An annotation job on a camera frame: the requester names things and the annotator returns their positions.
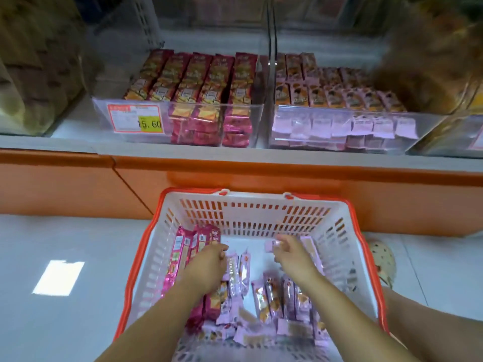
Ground clear plastic display bin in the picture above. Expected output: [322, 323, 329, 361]
[92, 49, 265, 148]
[267, 53, 450, 154]
[411, 82, 483, 159]

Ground person's left hand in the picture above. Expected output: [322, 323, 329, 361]
[184, 243, 230, 295]

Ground person's right forearm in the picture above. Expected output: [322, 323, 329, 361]
[298, 268, 420, 362]

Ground white basket with orange rim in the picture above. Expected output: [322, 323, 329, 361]
[113, 187, 389, 362]

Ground rows of dark red packets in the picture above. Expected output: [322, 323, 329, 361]
[124, 49, 259, 148]

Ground white spotted clog shoe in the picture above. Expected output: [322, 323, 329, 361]
[368, 240, 397, 289]

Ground magenta snack packet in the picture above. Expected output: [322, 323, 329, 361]
[203, 282, 229, 322]
[163, 226, 195, 296]
[190, 224, 222, 261]

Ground stack of pale pink packets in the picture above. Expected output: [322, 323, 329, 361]
[271, 53, 419, 151]

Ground black shelf divider post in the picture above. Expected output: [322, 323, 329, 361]
[264, 0, 279, 107]

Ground heap of brown snacks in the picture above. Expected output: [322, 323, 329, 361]
[371, 0, 483, 114]

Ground clear bin of brown snacks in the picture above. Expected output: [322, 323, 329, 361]
[0, 0, 88, 137]

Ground orange shelf ledge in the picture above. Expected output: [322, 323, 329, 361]
[0, 148, 483, 238]

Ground pile of pale pink packets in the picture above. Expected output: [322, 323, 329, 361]
[177, 236, 333, 353]

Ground person's left forearm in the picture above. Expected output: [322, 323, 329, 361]
[96, 274, 216, 362]

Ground red and yellow price label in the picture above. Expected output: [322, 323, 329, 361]
[107, 104, 166, 134]

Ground person's right hand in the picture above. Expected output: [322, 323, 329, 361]
[272, 234, 322, 285]

